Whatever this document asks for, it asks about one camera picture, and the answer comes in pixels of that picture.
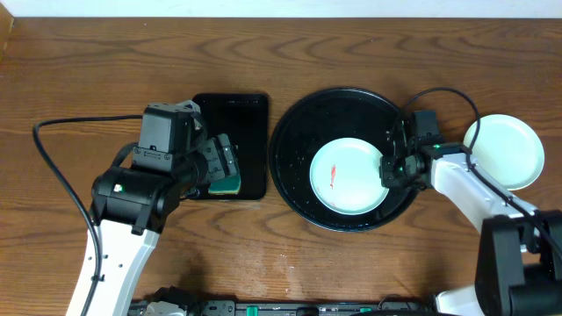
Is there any green yellow sponge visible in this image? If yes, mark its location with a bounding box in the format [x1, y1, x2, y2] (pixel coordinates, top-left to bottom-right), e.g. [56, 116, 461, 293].
[208, 174, 241, 196]

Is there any light blue plate with stain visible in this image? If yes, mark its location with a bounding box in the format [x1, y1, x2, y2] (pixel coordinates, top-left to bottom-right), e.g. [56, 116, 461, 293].
[309, 138, 389, 216]

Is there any pale green plate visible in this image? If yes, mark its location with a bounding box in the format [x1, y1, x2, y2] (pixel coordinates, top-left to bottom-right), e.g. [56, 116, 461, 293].
[463, 113, 545, 190]

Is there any yellow plate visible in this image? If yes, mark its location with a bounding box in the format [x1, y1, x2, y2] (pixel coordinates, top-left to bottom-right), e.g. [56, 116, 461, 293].
[473, 149, 544, 190]

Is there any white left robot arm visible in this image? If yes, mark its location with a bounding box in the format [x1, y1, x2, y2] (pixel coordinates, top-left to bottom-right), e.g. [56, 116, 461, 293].
[67, 133, 240, 315]

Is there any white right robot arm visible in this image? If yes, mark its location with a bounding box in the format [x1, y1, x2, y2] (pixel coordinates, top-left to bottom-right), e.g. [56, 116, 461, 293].
[379, 135, 561, 316]

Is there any black rectangular tray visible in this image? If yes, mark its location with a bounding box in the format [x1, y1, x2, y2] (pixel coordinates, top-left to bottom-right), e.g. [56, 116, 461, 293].
[191, 93, 269, 200]

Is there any black round tray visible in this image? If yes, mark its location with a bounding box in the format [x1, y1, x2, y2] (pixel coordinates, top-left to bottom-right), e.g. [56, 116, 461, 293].
[269, 88, 417, 232]

